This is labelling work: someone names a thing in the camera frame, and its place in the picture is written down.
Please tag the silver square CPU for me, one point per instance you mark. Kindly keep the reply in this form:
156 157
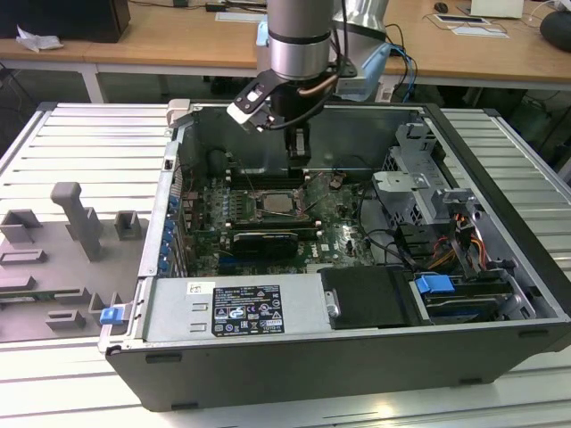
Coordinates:
275 204

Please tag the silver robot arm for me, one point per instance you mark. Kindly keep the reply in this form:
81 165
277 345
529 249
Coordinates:
296 44

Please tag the black cylindrical component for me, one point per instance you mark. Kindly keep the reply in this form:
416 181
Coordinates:
217 160

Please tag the round coin cell battery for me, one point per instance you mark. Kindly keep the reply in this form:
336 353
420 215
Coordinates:
335 182

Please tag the white printed sheet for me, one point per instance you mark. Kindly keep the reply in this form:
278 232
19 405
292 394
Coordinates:
236 17

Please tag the black RAM stick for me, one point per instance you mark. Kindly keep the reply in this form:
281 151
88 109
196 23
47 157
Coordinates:
272 226

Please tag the wooden desk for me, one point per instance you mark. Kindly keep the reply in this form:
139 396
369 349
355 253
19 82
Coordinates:
178 44

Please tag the black graphics card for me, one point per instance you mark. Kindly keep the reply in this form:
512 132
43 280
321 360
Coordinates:
267 247

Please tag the green motherboard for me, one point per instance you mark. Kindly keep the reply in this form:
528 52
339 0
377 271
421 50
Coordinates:
339 241

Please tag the silver drive cage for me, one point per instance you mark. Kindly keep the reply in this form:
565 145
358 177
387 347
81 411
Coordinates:
401 191

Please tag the black computer mouse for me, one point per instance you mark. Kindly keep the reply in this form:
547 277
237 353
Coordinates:
441 7

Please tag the white framed tablet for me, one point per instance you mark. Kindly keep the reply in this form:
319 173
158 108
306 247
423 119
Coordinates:
461 18

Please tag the black plastic shroud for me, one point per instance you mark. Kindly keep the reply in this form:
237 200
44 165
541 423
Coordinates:
366 298

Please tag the white paper sheet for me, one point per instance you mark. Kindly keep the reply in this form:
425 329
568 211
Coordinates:
479 31

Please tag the blue disk carrier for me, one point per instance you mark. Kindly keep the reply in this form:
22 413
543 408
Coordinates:
432 284

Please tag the grey power supply unit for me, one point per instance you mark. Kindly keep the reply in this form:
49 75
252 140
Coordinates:
178 312

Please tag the black box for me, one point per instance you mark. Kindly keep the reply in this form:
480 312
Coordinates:
62 20

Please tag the crumpled white paper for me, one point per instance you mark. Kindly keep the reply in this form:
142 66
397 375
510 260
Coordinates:
38 41

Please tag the black disk drive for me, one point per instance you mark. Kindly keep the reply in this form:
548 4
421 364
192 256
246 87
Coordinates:
464 305

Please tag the black open PC case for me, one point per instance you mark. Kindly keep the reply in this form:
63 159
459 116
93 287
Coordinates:
312 374

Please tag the blue case latch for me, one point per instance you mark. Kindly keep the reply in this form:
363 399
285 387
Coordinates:
110 315

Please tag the grey parts rack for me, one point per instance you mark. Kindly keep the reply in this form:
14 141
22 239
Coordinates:
53 267

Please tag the black round speaker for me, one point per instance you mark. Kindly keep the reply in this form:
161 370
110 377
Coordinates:
557 27

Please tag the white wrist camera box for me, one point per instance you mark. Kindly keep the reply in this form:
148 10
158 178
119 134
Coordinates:
250 100

